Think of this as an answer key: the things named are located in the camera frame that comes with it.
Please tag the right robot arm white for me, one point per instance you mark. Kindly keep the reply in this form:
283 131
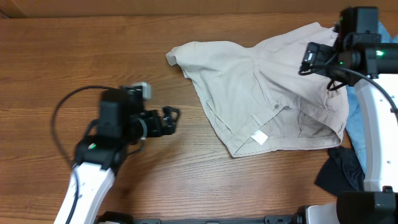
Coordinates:
360 59

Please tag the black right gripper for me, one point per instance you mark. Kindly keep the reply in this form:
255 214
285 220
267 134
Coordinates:
321 53

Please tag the beige shorts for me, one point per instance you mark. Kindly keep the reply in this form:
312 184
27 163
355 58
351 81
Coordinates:
255 99

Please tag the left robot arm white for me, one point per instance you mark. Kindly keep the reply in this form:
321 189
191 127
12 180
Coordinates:
123 121

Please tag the black garment near base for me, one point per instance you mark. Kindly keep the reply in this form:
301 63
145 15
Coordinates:
342 172

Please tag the blue denim jeans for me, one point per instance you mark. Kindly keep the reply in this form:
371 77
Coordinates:
355 127

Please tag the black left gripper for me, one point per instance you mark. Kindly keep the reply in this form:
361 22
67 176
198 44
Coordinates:
157 129

